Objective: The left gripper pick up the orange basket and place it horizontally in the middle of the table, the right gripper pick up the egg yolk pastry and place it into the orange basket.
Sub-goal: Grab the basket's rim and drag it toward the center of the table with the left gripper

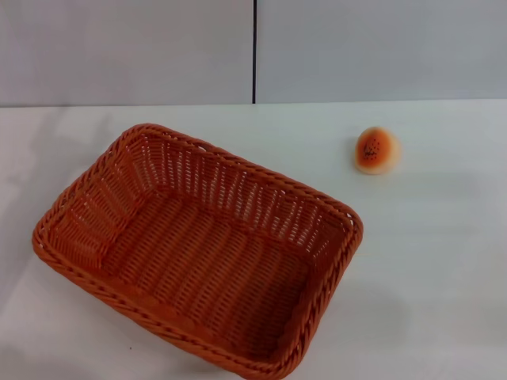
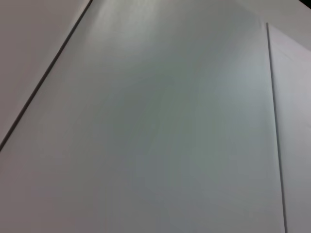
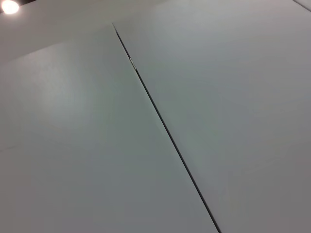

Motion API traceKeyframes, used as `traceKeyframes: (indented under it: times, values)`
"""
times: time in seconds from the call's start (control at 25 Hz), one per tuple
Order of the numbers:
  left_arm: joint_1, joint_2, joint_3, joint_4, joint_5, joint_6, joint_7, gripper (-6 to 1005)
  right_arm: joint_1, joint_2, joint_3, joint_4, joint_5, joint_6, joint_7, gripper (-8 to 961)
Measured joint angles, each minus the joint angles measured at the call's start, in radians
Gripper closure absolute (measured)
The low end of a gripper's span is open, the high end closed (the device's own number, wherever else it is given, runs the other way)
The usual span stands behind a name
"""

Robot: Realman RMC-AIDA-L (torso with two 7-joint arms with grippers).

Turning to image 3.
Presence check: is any round bright ceiling lamp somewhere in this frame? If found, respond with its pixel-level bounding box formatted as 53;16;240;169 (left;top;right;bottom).
0;0;21;16

